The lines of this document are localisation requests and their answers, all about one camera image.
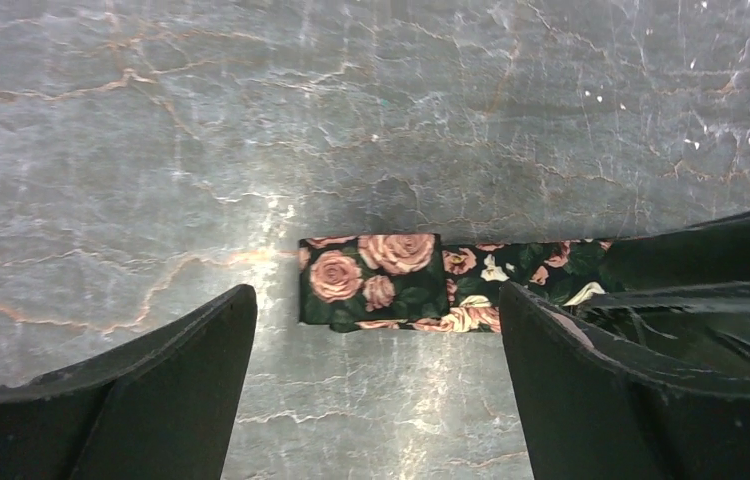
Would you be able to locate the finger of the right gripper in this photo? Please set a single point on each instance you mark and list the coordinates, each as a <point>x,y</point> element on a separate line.
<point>705,325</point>
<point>708,253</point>

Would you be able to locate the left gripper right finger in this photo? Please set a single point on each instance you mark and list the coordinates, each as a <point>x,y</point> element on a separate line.
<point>594,405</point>

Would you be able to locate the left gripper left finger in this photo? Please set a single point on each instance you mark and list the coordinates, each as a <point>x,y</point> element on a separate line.
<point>161,406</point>

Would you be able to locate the black pink rose tie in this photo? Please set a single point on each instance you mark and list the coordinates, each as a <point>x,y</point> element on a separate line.
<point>418,282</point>

